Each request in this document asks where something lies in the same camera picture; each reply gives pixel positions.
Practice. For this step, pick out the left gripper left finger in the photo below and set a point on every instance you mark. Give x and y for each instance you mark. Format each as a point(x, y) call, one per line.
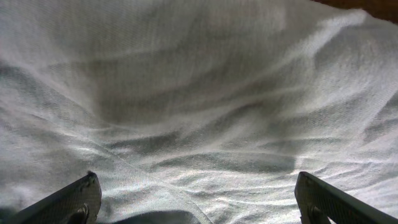
point(77, 203)

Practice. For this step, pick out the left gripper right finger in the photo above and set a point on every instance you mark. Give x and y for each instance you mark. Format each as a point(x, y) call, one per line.
point(322, 203)

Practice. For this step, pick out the light blue t-shirt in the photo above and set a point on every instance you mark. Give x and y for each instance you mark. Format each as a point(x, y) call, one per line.
point(196, 111)

